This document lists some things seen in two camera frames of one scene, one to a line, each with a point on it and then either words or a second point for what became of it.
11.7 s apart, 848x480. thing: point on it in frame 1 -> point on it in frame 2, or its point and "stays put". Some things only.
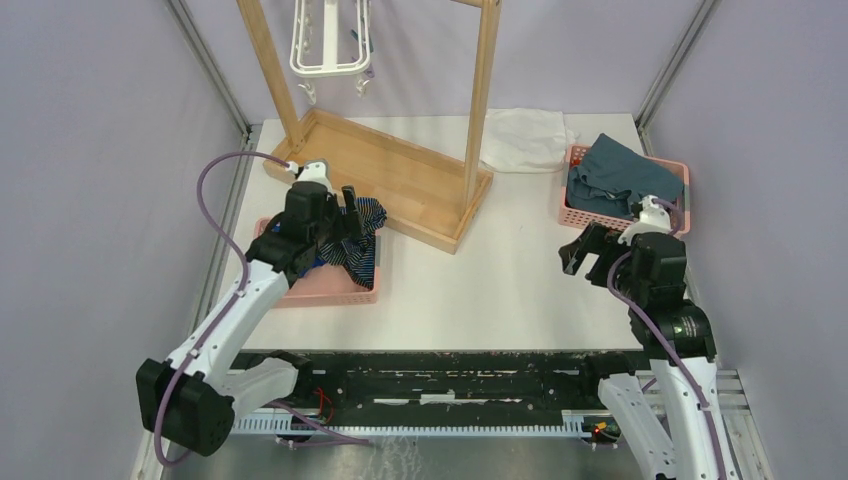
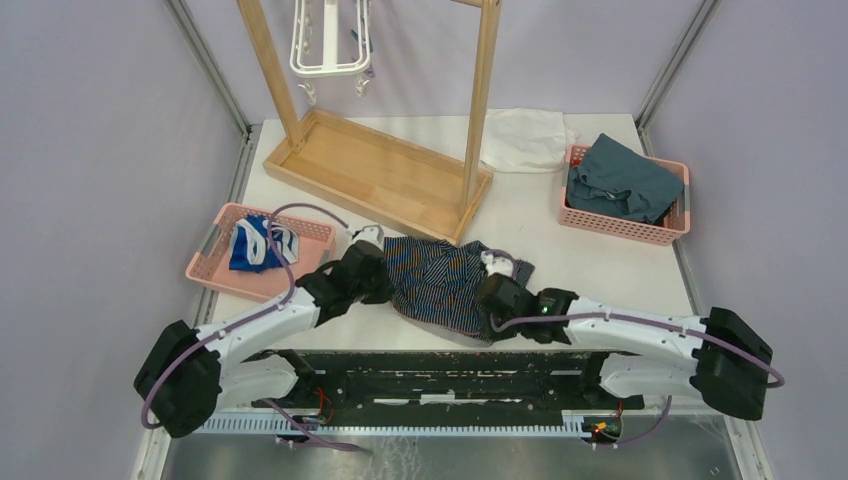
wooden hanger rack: x=412 y=191 stays put
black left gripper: x=331 y=205 -> x=383 y=294
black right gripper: x=596 y=237 -> x=491 y=334
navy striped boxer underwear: x=357 y=252 -> x=434 y=284
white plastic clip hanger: x=360 y=69 stays put
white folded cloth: x=525 y=140 stays put
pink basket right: x=570 y=216 stays put
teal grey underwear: x=612 y=180 stays put
